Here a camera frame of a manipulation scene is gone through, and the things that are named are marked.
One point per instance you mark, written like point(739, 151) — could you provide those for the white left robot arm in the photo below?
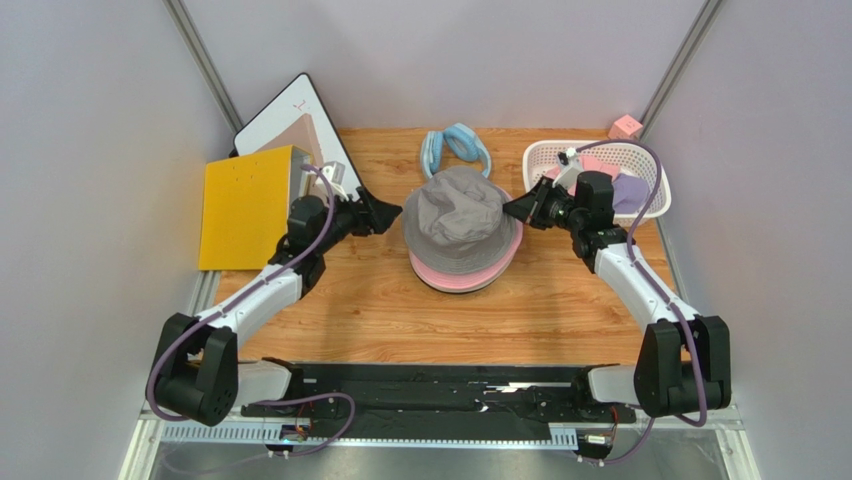
point(196, 374)

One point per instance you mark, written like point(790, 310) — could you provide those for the white perforated plastic basket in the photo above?
point(635, 160)

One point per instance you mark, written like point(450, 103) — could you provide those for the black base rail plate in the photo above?
point(442, 402)

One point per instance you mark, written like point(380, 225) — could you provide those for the light blue headphones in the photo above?
point(462, 141)

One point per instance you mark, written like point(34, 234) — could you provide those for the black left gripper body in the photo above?
point(348, 220)

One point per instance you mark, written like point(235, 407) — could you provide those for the grey hat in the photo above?
point(455, 223)

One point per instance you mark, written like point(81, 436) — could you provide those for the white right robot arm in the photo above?
point(684, 366)

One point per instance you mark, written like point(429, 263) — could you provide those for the lavender cloth in basket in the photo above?
point(630, 194)

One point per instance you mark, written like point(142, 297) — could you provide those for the pink bucket hat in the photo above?
point(423, 272)

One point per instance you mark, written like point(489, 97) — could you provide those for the pink brown folder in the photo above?
point(301, 134)

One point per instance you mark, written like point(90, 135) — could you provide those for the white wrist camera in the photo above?
point(570, 168)
point(334, 173)

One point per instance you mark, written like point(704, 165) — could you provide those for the pink and beige reversible hat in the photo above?
point(458, 285)

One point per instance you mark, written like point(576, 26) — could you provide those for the small pink box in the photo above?
point(625, 127)

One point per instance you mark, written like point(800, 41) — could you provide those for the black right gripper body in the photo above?
point(541, 207)

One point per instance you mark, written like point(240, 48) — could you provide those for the pink cloth in basket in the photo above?
point(590, 163)

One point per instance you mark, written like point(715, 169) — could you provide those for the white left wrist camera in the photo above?
point(334, 173)

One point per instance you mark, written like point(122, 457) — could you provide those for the yellow binder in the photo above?
point(246, 201)

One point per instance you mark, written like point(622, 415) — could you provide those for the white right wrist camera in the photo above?
point(570, 168)

